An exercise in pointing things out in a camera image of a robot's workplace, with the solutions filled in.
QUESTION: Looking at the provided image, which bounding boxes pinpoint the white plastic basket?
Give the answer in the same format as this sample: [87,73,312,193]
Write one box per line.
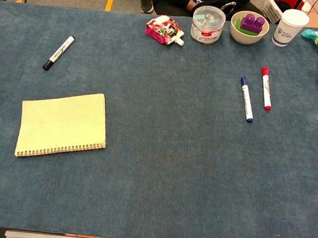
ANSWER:
[261,0,287,25]

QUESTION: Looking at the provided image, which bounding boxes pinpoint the blue whiteboard marker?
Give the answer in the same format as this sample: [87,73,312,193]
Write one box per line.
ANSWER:
[236,76,258,124]

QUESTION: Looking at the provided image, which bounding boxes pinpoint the green toy block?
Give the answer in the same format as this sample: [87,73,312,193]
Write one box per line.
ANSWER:
[233,17,260,37]

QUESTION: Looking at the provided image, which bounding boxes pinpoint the clear plastic jar of clips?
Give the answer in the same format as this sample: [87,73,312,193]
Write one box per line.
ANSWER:
[189,4,228,47]

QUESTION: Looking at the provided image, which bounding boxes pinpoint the tan spiral notebook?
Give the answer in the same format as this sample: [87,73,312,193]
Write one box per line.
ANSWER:
[14,86,111,165]

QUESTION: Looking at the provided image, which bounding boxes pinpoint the purple toy block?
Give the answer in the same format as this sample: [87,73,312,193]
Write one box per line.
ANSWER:
[240,12,267,34]

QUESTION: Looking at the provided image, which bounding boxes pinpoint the pink drink pouch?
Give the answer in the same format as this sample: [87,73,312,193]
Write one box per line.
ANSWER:
[143,13,188,48]

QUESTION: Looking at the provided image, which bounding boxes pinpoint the red plastic item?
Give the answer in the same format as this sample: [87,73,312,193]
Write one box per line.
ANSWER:
[278,0,305,11]

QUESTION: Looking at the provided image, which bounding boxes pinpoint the white paper cup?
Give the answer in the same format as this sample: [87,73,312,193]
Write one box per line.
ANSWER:
[271,7,311,50]

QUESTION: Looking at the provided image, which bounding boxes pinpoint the red whiteboard marker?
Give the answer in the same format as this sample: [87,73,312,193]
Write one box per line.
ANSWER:
[258,66,275,112]

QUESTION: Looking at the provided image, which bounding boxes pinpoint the black whiteboard marker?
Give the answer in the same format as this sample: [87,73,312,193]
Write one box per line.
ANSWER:
[42,33,76,74]

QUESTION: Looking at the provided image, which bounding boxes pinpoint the blue felt table mat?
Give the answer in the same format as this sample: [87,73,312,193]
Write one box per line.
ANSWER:
[0,0,318,238]

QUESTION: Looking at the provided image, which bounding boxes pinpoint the beige bowl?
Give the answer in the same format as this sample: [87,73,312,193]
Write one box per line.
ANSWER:
[228,9,271,47]

